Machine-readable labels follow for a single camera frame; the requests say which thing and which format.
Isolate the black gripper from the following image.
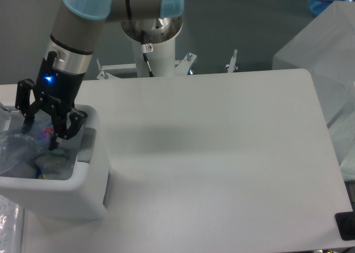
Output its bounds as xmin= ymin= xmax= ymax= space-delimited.
xmin=15 ymin=59 xmax=88 ymax=151

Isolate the clear plastic water bottle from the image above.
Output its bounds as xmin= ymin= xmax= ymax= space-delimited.
xmin=1 ymin=113 xmax=54 ymax=178

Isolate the white paper wrapper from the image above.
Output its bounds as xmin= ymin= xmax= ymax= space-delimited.
xmin=34 ymin=149 xmax=76 ymax=180

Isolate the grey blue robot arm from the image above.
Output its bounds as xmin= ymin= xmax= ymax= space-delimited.
xmin=15 ymin=0 xmax=184 ymax=150

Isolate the white trash can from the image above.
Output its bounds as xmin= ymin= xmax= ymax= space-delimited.
xmin=1 ymin=105 xmax=111 ymax=220

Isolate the blue snack packet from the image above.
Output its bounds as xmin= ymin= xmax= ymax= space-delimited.
xmin=35 ymin=168 xmax=44 ymax=180

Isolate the clear plastic sheet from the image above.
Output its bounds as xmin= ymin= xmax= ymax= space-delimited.
xmin=1 ymin=196 xmax=24 ymax=252

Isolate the translucent white plastic box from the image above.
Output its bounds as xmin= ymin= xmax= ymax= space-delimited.
xmin=271 ymin=0 xmax=355 ymax=126

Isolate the black device at table edge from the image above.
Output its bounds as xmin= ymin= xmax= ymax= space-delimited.
xmin=335 ymin=211 xmax=354 ymax=241

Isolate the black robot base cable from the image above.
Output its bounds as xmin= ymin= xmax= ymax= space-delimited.
xmin=139 ymin=29 xmax=155 ymax=78

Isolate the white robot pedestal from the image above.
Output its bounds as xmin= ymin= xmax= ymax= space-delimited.
xmin=131 ymin=38 xmax=175 ymax=78

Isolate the white pedestal foot frame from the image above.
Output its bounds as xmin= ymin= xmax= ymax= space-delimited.
xmin=95 ymin=49 xmax=240 ymax=80

